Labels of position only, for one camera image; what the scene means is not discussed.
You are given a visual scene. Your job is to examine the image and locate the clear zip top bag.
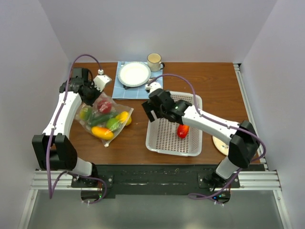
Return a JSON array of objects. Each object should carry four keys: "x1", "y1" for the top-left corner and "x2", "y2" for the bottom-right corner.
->
[{"x1": 74, "y1": 93, "x2": 134, "y2": 147}]

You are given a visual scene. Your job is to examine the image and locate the red orange fake mango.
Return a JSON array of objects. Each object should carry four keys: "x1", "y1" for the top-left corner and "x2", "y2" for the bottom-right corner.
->
[{"x1": 177, "y1": 125, "x2": 190, "y2": 139}]

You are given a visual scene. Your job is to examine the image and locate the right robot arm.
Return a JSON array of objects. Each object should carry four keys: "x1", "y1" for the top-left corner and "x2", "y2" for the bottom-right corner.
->
[{"x1": 142, "y1": 86, "x2": 260, "y2": 187}]

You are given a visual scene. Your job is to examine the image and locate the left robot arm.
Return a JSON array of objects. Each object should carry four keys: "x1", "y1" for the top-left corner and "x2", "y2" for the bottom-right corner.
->
[{"x1": 32, "y1": 68, "x2": 111, "y2": 189}]

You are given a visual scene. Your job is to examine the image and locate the red fake apple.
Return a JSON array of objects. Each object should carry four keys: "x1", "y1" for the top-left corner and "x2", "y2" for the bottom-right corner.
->
[{"x1": 97, "y1": 100, "x2": 112, "y2": 114}]

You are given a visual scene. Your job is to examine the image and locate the yellow fake lemon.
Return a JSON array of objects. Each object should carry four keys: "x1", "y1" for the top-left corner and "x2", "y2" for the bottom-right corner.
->
[{"x1": 115, "y1": 111, "x2": 132, "y2": 126}]

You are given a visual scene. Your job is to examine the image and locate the dark green fake cucumber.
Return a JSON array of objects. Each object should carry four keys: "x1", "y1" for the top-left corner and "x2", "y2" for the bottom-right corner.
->
[{"x1": 88, "y1": 113, "x2": 117, "y2": 126}]

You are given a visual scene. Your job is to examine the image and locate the green fake apple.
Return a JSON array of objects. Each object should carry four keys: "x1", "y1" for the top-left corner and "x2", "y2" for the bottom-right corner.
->
[{"x1": 106, "y1": 118, "x2": 121, "y2": 132}]

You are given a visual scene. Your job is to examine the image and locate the yellow orange fake fruit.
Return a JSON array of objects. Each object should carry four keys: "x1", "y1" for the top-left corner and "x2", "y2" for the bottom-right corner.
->
[{"x1": 91, "y1": 126, "x2": 114, "y2": 140}]

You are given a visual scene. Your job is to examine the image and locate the white perforated plastic basket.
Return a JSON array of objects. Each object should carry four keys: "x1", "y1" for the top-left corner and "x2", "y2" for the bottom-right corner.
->
[{"x1": 145, "y1": 90, "x2": 203, "y2": 157}]

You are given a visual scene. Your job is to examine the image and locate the white round plate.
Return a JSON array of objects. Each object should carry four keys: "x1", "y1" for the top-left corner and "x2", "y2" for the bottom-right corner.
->
[{"x1": 118, "y1": 62, "x2": 151, "y2": 88}]

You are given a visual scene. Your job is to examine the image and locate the cream enamel mug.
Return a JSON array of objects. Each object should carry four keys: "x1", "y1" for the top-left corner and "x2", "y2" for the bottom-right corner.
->
[{"x1": 147, "y1": 53, "x2": 165, "y2": 72}]

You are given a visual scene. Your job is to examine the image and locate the cream and blue saucer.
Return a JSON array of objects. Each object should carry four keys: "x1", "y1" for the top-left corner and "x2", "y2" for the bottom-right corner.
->
[{"x1": 212, "y1": 136, "x2": 229, "y2": 156}]

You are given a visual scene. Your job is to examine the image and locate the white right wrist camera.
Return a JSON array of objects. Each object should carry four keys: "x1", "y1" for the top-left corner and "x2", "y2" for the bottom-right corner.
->
[{"x1": 145, "y1": 82, "x2": 162, "y2": 93}]

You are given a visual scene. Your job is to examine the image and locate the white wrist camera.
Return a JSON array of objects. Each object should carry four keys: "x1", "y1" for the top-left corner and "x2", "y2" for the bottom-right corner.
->
[
  {"x1": 145, "y1": 82, "x2": 162, "y2": 93},
  {"x1": 93, "y1": 69, "x2": 112, "y2": 92}
]

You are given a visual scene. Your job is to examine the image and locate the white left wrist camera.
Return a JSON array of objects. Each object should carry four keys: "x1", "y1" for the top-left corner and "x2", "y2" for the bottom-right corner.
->
[{"x1": 93, "y1": 69, "x2": 112, "y2": 92}]

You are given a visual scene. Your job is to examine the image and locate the black fork handle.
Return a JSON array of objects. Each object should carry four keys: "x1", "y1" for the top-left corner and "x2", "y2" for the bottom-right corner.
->
[{"x1": 123, "y1": 85, "x2": 130, "y2": 90}]

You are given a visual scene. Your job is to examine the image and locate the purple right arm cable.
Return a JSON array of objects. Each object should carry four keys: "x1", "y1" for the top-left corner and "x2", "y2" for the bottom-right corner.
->
[{"x1": 149, "y1": 73, "x2": 266, "y2": 200}]

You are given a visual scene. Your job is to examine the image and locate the aluminium frame rail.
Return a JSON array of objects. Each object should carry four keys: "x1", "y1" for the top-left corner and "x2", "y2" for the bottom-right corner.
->
[{"x1": 19, "y1": 166, "x2": 292, "y2": 229}]

